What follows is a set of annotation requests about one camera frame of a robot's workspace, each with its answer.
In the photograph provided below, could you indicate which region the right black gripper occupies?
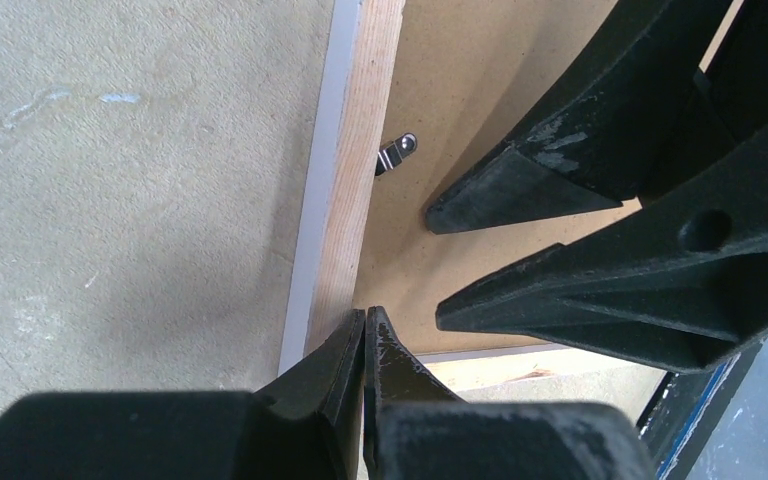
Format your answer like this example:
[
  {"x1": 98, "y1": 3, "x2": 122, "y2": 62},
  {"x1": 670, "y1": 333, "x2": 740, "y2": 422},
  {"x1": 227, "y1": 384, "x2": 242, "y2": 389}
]
[{"x1": 424, "y1": 1, "x2": 768, "y2": 234}]

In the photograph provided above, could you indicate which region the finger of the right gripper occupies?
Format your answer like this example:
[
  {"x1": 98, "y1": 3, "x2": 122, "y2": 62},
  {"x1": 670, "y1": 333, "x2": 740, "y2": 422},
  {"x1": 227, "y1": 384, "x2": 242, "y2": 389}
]
[{"x1": 435, "y1": 123, "x2": 768, "y2": 373}]

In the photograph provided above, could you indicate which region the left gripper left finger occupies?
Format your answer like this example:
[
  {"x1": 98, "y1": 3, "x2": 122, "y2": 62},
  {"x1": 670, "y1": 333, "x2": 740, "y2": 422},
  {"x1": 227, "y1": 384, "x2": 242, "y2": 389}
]
[{"x1": 0, "y1": 310, "x2": 366, "y2": 479}]

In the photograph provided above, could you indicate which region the brown backing board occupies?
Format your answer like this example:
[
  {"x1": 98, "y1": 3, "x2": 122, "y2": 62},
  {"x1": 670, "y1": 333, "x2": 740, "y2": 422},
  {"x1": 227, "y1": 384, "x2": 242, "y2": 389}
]
[{"x1": 353, "y1": 1, "x2": 640, "y2": 358}]

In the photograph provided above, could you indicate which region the wooden picture frame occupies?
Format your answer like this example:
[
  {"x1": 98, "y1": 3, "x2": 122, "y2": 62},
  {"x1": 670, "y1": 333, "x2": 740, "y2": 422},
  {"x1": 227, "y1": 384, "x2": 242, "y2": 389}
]
[{"x1": 277, "y1": 0, "x2": 664, "y2": 393}]

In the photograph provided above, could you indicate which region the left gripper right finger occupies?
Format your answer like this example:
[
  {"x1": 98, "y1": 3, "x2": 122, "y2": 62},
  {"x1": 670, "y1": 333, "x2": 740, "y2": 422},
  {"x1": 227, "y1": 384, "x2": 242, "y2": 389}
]
[{"x1": 363, "y1": 306, "x2": 655, "y2": 479}]

